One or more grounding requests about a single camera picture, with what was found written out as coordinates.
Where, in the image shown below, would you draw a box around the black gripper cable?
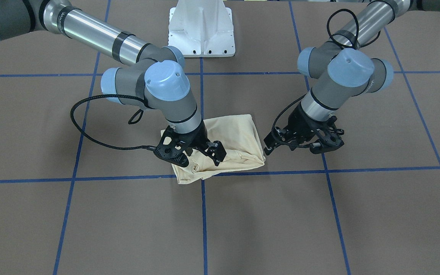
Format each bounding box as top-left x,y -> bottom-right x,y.
70,94 -> 159,150
326,9 -> 382,49

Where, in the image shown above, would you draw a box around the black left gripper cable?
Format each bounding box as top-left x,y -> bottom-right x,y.
326,9 -> 382,49

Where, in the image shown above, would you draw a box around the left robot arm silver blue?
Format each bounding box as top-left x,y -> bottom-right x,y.
264,0 -> 440,155

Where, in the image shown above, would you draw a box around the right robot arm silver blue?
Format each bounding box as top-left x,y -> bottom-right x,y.
0,0 -> 226,167

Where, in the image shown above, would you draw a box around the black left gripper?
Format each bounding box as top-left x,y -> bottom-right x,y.
263,103 -> 345,155

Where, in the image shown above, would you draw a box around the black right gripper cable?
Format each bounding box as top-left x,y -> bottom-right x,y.
70,94 -> 159,150

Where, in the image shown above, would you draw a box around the white central pedestal column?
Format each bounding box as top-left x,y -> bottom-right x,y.
168,0 -> 236,58

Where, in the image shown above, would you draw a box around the beige long-sleeve printed shirt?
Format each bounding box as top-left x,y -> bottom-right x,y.
172,114 -> 265,184

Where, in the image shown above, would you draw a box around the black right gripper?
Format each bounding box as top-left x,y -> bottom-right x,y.
154,121 -> 227,168

